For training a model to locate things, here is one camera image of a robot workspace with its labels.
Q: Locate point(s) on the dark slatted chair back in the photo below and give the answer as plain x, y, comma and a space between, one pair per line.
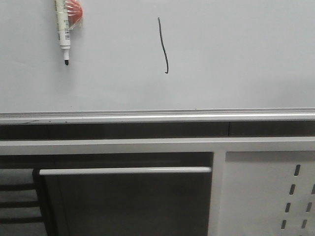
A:
20, 213

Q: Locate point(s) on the white whiteboard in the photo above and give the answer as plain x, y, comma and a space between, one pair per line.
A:
222, 54

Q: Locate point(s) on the white whiteboard marker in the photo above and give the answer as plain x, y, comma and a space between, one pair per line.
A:
63, 28

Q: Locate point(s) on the black drawn line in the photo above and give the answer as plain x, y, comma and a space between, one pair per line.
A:
163, 46

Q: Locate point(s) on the red round magnet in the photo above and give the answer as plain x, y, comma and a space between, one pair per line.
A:
74, 12

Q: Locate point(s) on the white metal frame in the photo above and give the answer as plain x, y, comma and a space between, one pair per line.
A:
218, 147

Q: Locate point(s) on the aluminium whiteboard tray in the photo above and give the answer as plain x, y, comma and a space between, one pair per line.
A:
156, 116

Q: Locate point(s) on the white perforated metal panel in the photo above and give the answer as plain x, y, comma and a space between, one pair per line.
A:
268, 194

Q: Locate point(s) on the grey panel with white rail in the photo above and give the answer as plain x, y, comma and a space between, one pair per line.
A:
158, 201

